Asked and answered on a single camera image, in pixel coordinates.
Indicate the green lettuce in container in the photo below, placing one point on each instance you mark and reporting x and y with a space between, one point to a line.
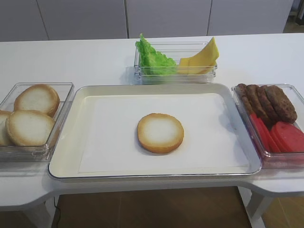
154 62

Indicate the white parchment paper sheet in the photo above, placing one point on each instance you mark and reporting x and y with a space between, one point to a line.
210 144

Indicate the clear bun container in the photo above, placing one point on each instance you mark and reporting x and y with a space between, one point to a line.
16 153

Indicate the white metal baking tray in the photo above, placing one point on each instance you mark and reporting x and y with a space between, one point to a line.
70 147

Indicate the white table leg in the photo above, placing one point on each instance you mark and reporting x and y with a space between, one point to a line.
255 205

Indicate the rear red tomato slices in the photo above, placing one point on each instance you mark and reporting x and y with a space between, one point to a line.
268 138

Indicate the front brown meat patty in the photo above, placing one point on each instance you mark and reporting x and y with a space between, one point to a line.
281 104

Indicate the back bun half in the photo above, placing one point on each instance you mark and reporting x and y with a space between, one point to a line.
38 97

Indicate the front left bun half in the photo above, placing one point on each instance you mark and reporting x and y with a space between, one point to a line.
4 137

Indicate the clear patty tomato container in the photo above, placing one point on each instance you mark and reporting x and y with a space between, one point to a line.
284 159

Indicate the back brown meat patty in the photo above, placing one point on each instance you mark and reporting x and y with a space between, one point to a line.
241 90

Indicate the brown meat patty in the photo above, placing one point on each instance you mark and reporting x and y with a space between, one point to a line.
266 104
256 105
241 90
281 104

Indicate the clear lettuce cheese container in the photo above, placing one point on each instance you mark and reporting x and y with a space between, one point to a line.
169 75

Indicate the bun half on tray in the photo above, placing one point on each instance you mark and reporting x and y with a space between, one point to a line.
160 133

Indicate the yellow cheese slices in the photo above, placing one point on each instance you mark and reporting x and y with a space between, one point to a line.
202 62

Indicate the front red tomato slice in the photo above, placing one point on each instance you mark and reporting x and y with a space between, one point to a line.
291 137

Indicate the front right bun half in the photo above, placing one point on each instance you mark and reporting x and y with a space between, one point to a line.
29 127

